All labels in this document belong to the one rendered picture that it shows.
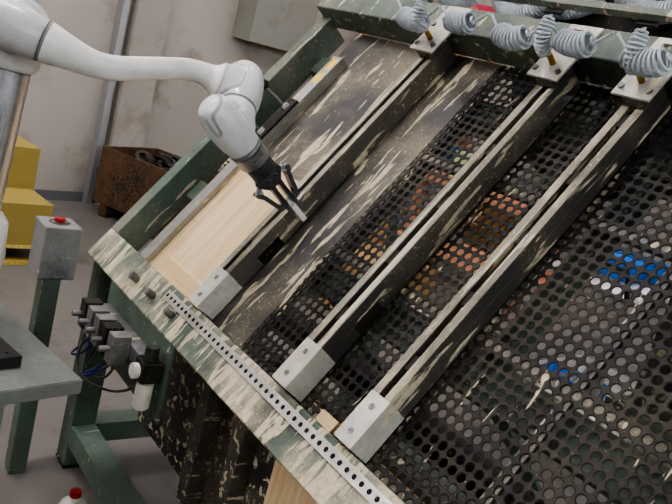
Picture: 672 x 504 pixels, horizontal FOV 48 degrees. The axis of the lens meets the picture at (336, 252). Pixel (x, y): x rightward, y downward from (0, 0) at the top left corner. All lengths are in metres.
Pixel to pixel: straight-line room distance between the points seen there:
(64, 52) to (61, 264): 0.93
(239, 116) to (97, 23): 4.62
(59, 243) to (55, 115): 3.89
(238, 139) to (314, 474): 0.82
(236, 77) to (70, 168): 4.69
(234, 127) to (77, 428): 1.45
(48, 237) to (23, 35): 0.87
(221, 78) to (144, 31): 4.58
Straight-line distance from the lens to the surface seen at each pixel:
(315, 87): 2.63
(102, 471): 2.73
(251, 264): 2.16
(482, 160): 1.95
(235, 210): 2.41
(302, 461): 1.67
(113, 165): 6.25
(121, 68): 1.92
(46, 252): 2.60
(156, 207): 2.74
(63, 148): 6.53
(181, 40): 6.89
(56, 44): 1.90
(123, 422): 3.03
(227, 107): 1.88
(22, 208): 4.88
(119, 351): 2.27
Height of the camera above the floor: 1.66
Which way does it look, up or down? 14 degrees down
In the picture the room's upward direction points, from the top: 15 degrees clockwise
